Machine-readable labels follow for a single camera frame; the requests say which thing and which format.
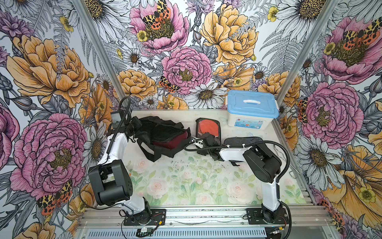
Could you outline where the red ping pong paddle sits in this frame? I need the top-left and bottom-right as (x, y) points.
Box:
(196, 118), (221, 142)

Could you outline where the black canvas bag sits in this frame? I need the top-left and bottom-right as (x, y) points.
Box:
(135, 116), (192, 162)

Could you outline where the black paddle case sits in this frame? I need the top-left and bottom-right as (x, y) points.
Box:
(223, 136), (263, 147)

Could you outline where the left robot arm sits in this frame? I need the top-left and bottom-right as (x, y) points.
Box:
(88, 117), (152, 225)

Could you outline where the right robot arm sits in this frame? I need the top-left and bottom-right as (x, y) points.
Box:
(192, 133), (290, 224)

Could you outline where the blue lid storage box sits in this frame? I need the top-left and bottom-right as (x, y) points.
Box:
(226, 90), (280, 130)

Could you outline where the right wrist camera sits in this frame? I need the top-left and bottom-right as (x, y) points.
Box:
(194, 138), (205, 149)

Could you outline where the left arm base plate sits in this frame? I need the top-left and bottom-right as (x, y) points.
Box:
(123, 209), (167, 226)

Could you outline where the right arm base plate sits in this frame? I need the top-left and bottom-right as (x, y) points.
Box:
(244, 208), (289, 225)

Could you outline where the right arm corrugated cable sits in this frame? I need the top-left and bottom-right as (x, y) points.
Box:
(183, 140), (292, 239)

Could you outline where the aluminium front rail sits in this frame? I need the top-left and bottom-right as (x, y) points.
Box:
(79, 204), (332, 229)

